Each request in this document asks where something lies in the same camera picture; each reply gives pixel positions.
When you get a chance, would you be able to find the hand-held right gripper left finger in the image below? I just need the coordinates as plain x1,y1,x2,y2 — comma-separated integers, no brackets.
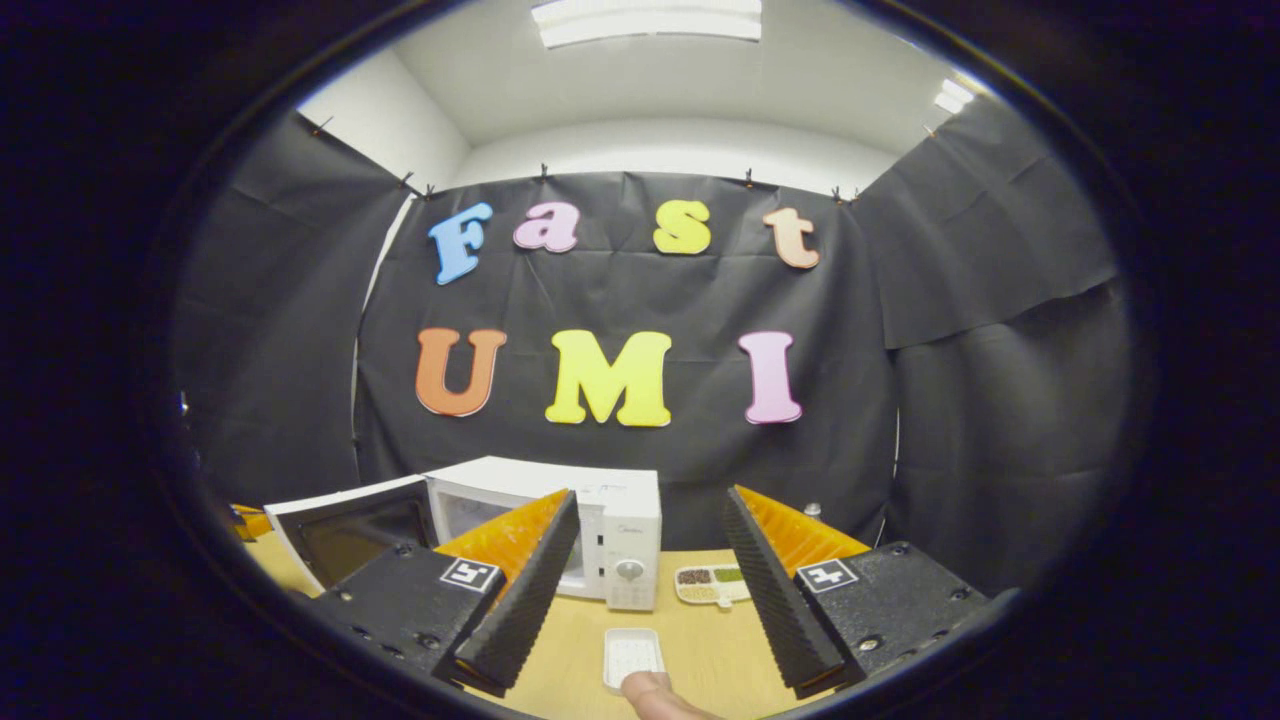
300,488,581,698

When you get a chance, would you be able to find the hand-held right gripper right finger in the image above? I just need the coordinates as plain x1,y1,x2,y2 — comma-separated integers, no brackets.
722,485,1011,699

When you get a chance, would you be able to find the white microwave oven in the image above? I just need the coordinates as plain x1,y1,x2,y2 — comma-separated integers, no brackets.
263,456,664,613

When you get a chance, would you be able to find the white divided dish of beans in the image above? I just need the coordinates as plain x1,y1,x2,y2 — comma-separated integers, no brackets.
674,563,752,609

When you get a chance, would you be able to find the small white rectangular plate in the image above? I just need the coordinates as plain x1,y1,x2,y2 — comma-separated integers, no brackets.
603,627,666,693

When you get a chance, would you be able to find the long ceiling light panel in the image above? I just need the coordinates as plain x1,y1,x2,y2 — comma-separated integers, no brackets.
530,0,763,49

